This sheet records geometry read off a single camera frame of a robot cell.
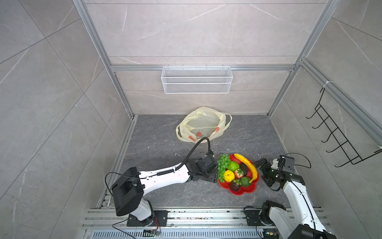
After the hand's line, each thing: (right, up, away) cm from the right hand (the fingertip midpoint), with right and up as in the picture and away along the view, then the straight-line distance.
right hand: (257, 166), depth 84 cm
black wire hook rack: (+28, +11, -26) cm, 40 cm away
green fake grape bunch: (-20, +2, -1) cm, 20 cm away
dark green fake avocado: (-8, -7, -4) cm, 12 cm away
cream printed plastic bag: (-30, +27, +30) cm, 50 cm away
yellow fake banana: (-2, -2, -2) cm, 4 cm away
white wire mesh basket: (-35, +55, +16) cm, 67 cm away
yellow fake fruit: (-17, -5, -3) cm, 18 cm away
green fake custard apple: (-13, 0, +1) cm, 13 cm away
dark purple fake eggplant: (-7, -2, +2) cm, 7 cm away
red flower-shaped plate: (-4, -5, +2) cm, 7 cm away
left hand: (-26, -2, -5) cm, 26 cm away
